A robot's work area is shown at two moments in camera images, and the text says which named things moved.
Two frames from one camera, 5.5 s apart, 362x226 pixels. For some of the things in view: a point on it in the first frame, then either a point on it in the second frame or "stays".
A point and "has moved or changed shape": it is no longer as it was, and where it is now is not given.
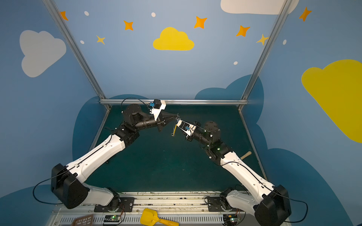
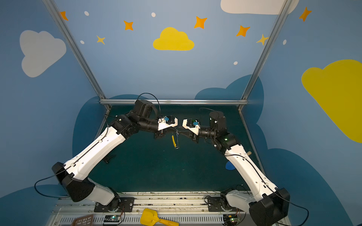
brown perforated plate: x=86 y=220 stays
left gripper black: x=160 y=121 -> x=162 y=132
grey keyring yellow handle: x=173 y=134 has moved or changed shape
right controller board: x=230 y=220 stays
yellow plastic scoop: x=149 y=217 stays
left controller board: x=112 y=218 stays
